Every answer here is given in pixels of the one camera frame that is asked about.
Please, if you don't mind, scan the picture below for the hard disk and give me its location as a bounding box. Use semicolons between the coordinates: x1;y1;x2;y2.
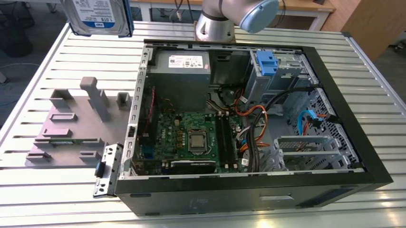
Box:
62;0;133;38

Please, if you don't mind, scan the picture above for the green motherboard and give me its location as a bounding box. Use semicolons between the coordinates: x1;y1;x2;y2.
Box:
136;111;250;171

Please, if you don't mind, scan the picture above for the CPU socket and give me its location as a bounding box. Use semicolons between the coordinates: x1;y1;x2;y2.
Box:
185;127;212;154

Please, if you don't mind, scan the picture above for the silver CPU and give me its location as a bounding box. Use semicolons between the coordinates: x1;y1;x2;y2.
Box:
189;135;206;149

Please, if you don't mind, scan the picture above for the grey power supply unit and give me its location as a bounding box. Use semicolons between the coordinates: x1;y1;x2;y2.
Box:
148;50;212;112

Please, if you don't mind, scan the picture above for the black RAM slot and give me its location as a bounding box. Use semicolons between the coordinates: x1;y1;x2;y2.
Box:
216;111;230;170
222;111;238;169

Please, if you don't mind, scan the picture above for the black graphics card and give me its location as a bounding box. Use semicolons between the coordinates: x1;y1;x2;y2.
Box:
161;159;216;175

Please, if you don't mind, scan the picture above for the grey metal drive cage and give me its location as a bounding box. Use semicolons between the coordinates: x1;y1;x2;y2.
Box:
242;49;315;105

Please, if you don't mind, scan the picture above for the blue plastic drive latch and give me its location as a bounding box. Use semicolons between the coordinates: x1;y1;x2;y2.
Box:
254;50;279;76

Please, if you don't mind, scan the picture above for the black PC case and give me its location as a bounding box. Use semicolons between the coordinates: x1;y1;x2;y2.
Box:
113;39;393;217

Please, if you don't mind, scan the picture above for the grey parts rack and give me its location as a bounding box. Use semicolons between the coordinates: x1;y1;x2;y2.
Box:
23;76;133;168

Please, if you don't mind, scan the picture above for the green RAM stick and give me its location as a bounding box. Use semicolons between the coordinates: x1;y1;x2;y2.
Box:
34;138;97;146

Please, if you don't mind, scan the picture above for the wooden cabinet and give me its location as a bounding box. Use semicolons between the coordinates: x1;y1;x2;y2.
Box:
321;0;406;61

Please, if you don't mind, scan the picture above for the thin red wire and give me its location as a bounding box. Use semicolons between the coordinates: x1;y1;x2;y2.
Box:
144;85;156;136

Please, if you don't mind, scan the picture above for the orange wire bundle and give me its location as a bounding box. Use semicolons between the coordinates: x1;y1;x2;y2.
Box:
240;141;270;152
233;88;269;138

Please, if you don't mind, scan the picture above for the thick black cable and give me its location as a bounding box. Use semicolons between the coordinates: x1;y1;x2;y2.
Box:
245;86;317;172

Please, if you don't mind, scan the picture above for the blue data wire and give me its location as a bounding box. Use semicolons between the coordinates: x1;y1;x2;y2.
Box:
297;109;324;136

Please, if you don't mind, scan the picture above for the metal expansion slot bracket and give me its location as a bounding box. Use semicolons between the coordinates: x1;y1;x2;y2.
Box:
92;143;122;198

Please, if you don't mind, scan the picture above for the orange black power wire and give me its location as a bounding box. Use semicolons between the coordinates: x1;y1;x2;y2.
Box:
303;114;339;136

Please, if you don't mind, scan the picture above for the wooden desk white frame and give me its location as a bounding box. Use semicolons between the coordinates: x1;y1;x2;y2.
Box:
132;0;336;31

